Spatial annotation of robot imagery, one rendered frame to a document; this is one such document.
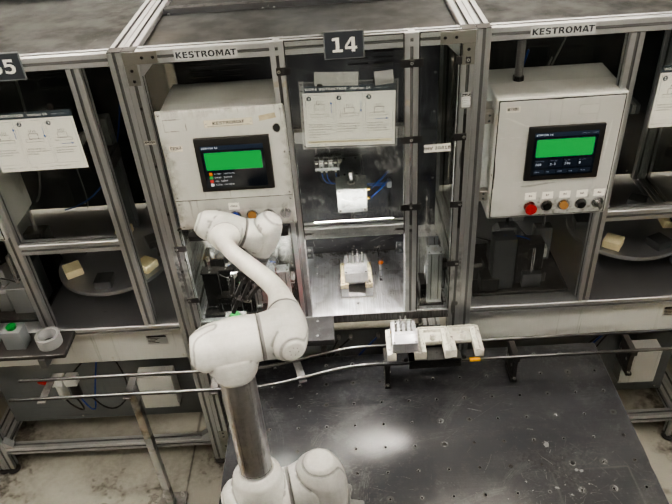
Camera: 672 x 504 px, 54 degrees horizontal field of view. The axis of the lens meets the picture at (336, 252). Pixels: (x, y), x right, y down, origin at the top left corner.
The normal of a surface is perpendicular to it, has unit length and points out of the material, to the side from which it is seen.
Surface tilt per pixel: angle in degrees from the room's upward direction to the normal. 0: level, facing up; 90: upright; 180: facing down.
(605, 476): 0
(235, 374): 89
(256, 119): 90
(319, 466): 6
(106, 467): 0
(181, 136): 90
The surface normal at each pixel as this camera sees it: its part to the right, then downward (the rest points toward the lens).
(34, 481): -0.06, -0.80
